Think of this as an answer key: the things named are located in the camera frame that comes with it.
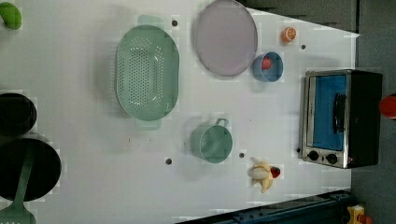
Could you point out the lilac round plate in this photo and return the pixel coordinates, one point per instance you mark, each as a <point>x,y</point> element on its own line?
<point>226,38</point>

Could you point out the green perforated colander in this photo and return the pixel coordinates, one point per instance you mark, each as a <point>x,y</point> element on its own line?
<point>147,72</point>

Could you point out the red ketchup bottle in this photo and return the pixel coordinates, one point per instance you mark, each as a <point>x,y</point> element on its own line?
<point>387,107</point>

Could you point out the small black cup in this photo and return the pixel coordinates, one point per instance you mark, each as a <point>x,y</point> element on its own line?
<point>17,114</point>

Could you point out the toy strawberry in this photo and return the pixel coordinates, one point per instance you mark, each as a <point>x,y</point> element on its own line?
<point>275,172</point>

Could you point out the green spatula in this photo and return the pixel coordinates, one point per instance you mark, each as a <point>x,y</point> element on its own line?
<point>17,213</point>

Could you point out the orange slice toy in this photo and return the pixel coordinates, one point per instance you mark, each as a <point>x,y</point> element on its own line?
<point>288,35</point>

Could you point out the red toy in bowl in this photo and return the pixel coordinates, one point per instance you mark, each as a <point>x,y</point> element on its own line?
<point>266,63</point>

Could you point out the green measuring cup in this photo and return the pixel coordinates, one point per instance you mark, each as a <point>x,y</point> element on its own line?
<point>212,143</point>

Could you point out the green toy vegetable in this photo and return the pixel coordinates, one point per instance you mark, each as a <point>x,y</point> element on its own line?
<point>11,16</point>

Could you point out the black toaster oven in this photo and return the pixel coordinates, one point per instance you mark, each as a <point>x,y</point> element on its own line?
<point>341,118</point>

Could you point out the peeled toy banana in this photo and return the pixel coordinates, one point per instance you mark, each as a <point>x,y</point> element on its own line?
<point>261,173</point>

